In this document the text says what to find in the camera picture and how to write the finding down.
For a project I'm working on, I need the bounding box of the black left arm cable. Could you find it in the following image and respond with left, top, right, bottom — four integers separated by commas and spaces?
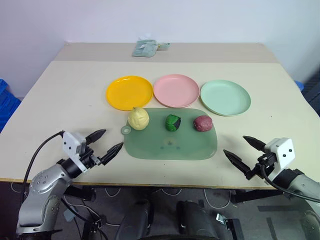
22, 130, 65, 201

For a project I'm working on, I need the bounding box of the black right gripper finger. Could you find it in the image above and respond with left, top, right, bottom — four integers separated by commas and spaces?
242, 135, 267, 151
222, 149, 254, 181

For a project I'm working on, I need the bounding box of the folded green cloth pouch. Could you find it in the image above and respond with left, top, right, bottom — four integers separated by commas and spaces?
131, 38, 159, 58

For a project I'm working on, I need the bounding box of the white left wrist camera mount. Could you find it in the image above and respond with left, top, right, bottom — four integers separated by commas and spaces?
61, 131, 88, 171

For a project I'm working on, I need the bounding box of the black table frame bracket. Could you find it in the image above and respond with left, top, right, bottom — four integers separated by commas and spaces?
229, 189, 285, 204
63, 186, 97, 202

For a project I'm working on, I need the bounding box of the white floor cable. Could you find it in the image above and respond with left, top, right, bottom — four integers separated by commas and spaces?
203, 188, 233, 209

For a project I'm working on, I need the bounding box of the dark ribbed box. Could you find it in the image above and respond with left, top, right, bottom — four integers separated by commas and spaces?
303, 74, 320, 114

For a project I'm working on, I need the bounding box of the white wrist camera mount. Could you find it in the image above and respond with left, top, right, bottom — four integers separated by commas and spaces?
263, 137, 294, 176
61, 131, 88, 171

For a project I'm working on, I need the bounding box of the green toy fruit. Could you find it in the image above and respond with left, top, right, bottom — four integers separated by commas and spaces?
164, 114, 182, 132

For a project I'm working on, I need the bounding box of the yellow plastic plate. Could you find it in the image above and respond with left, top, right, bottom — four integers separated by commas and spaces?
105, 75, 154, 112

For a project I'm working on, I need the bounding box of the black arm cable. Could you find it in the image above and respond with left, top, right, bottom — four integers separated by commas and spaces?
22, 130, 65, 201
260, 164, 320, 204

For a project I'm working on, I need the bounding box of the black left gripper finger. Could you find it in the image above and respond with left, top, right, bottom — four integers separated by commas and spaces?
85, 128, 107, 145
99, 141, 125, 166

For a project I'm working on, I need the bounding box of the green translucent cutting mat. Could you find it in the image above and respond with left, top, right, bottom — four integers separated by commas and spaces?
120, 107, 219, 161

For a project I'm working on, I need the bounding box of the small blue plastic object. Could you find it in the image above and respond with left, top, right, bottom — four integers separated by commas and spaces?
294, 80, 306, 94

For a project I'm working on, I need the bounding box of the blue plastic crate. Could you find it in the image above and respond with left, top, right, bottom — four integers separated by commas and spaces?
0, 78, 22, 134

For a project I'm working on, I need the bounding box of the dark red toy fruit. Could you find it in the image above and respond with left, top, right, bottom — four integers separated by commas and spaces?
193, 115, 214, 132

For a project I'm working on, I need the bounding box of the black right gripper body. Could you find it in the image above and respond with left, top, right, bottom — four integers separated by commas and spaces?
250, 152, 278, 180

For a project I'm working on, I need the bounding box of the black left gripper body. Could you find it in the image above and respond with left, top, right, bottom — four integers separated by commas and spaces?
79, 146, 104, 173

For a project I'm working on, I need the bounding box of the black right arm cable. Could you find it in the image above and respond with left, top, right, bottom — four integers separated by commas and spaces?
260, 164, 320, 204

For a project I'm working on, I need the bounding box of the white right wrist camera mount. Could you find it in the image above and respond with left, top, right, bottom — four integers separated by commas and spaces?
263, 137, 294, 176

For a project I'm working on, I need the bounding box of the light green plastic plate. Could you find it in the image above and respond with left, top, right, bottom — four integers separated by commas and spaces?
199, 79, 252, 117

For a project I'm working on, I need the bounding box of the pale yellow toy fruit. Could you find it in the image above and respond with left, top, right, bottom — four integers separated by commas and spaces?
127, 106, 150, 131

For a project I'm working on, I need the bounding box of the pink plastic plate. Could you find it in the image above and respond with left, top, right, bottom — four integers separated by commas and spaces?
153, 73, 201, 109

